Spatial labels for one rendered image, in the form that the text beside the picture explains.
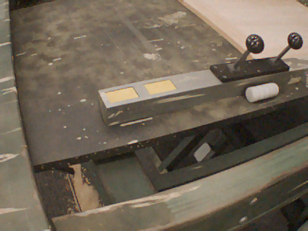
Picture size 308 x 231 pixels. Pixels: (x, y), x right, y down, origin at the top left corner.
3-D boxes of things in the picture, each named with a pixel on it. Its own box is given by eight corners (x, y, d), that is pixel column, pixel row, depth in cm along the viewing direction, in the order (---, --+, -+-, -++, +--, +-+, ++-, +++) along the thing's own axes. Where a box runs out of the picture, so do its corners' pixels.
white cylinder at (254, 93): (251, 105, 71) (278, 98, 73) (254, 93, 69) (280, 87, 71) (243, 96, 73) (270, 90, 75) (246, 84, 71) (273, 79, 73)
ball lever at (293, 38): (279, 71, 76) (309, 44, 64) (268, 73, 75) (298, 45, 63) (272, 57, 77) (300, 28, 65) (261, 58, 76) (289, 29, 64)
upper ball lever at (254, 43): (240, 78, 72) (271, 47, 60) (226, 81, 71) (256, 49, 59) (234, 62, 73) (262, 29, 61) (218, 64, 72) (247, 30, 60)
